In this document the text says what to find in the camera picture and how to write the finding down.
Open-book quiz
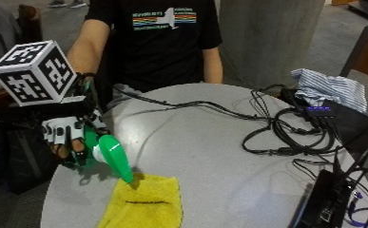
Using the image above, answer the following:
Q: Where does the white marker cube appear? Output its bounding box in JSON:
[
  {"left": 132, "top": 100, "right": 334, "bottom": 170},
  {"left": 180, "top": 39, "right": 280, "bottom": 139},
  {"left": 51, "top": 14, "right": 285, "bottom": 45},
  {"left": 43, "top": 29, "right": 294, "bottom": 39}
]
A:
[{"left": 0, "top": 39, "right": 80, "bottom": 107}]

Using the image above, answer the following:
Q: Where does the black flat case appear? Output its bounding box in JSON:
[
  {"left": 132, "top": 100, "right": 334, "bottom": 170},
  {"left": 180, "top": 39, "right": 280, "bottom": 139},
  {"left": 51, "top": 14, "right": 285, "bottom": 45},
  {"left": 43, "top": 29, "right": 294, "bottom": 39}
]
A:
[{"left": 278, "top": 87, "right": 368, "bottom": 161}]

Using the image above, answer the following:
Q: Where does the purple cable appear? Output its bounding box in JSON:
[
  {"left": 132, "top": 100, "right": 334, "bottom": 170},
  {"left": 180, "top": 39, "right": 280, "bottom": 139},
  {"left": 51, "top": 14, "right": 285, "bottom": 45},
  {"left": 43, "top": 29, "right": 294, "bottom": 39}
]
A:
[{"left": 345, "top": 191, "right": 368, "bottom": 228}]

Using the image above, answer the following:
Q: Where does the yellow cloth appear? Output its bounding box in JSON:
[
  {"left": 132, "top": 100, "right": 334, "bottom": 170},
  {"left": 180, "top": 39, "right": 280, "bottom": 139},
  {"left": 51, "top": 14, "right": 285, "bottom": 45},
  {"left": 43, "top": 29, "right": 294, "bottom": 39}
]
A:
[{"left": 96, "top": 172, "right": 184, "bottom": 228}]

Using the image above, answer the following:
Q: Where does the the person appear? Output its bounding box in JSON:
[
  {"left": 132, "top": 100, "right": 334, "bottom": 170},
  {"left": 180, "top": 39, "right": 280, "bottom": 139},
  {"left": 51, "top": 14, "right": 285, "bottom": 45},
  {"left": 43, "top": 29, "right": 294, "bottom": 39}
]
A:
[{"left": 65, "top": 0, "right": 225, "bottom": 112}]

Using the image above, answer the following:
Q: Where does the green squeeze bottle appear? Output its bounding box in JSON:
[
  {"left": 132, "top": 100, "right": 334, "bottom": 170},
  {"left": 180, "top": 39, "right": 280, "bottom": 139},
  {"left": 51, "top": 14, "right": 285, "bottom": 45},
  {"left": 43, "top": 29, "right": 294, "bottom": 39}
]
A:
[{"left": 78, "top": 123, "right": 134, "bottom": 184}]

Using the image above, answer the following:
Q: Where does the concrete column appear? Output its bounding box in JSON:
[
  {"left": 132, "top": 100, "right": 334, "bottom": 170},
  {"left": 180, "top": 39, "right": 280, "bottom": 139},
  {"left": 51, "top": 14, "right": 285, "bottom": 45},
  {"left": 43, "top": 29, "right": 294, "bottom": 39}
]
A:
[{"left": 217, "top": 0, "right": 326, "bottom": 90}]

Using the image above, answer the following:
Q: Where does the black bag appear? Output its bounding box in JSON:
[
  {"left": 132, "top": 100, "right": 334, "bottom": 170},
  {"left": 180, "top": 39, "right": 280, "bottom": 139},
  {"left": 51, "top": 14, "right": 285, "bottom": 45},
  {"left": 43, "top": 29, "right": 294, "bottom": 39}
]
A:
[{"left": 0, "top": 106, "right": 63, "bottom": 196}]

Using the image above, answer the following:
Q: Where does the long black cable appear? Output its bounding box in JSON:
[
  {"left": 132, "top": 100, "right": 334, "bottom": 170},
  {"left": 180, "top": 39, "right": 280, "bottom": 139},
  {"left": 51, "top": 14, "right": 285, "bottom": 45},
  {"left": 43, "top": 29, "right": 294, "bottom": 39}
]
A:
[{"left": 112, "top": 85, "right": 273, "bottom": 122}]

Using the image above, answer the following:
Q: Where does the black electronic box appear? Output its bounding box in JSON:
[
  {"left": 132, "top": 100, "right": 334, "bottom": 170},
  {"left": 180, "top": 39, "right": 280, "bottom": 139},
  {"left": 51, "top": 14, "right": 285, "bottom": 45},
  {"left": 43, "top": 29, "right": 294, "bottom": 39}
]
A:
[{"left": 290, "top": 169, "right": 357, "bottom": 228}]

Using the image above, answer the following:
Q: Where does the black hub with blue lights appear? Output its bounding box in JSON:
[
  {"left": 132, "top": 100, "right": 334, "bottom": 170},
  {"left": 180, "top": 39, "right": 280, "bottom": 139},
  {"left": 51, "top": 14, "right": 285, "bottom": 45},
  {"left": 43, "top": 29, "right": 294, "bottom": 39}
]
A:
[{"left": 302, "top": 104, "right": 337, "bottom": 121}]

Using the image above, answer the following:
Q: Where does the striped white cloth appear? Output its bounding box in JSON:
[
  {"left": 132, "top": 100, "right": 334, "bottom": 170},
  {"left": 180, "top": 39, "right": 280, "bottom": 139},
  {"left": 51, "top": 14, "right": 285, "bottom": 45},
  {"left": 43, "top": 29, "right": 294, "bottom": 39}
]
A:
[{"left": 289, "top": 67, "right": 368, "bottom": 114}]

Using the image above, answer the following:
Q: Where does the bundle of black cables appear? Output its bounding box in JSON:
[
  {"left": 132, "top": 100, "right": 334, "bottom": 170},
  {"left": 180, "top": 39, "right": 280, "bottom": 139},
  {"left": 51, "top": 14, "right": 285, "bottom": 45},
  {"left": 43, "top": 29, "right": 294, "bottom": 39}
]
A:
[{"left": 240, "top": 83, "right": 348, "bottom": 158}]

